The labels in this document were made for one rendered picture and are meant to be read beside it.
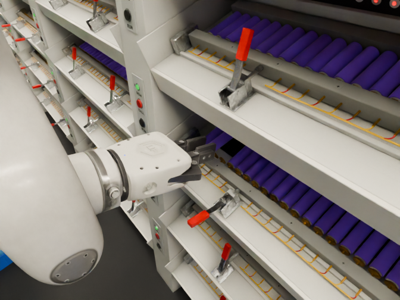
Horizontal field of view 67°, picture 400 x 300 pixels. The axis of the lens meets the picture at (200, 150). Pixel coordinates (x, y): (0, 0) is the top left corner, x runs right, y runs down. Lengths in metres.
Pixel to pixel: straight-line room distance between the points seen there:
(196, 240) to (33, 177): 0.50
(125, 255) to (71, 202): 0.84
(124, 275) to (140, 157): 0.70
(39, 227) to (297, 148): 0.25
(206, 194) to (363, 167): 0.30
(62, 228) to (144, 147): 0.20
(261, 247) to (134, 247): 0.71
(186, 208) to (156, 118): 0.26
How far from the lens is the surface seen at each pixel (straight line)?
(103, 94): 0.89
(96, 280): 1.09
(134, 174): 0.39
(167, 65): 0.51
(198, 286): 0.89
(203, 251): 0.70
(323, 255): 0.45
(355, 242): 0.47
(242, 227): 0.50
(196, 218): 0.47
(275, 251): 0.48
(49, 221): 0.28
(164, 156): 0.42
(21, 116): 0.28
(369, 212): 0.32
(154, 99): 0.54
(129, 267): 1.09
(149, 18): 0.50
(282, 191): 0.50
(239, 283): 0.67
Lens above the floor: 0.90
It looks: 37 degrees down
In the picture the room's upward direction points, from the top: straight up
